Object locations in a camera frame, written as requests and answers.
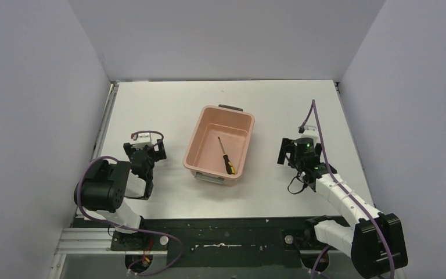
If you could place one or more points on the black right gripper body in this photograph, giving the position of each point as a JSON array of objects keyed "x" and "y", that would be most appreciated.
[{"x": 292, "y": 154}]

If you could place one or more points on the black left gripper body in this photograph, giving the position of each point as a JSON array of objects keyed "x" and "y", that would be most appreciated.
[{"x": 144, "y": 153}]

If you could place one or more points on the yellow black screwdriver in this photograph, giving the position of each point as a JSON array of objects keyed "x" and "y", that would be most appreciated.
[{"x": 228, "y": 164}]

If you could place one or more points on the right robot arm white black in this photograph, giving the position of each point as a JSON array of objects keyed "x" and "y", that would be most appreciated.
[{"x": 374, "y": 241}]

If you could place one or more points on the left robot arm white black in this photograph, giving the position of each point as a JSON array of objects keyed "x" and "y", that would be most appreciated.
[{"x": 100, "y": 194}]

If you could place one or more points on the pink plastic bin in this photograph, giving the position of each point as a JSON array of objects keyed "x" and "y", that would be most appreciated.
[{"x": 203, "y": 157}]

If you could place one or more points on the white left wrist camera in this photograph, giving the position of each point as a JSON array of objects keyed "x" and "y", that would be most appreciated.
[{"x": 143, "y": 140}]

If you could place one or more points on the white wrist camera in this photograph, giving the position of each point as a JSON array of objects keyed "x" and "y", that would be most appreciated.
[
  {"x": 143, "y": 140},
  {"x": 311, "y": 134}
]

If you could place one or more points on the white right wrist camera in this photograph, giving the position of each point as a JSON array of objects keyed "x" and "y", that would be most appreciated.
[{"x": 311, "y": 134}]

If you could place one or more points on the aluminium left side rail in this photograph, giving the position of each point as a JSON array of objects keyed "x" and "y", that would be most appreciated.
[{"x": 107, "y": 112}]

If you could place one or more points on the aluminium rail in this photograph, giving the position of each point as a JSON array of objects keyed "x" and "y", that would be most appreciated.
[
  {"x": 107, "y": 112},
  {"x": 196, "y": 236}
]

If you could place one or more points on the aluminium front rail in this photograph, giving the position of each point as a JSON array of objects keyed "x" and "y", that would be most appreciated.
[{"x": 196, "y": 236}]

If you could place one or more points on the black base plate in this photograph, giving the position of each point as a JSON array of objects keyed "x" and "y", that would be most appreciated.
[{"x": 142, "y": 264}]

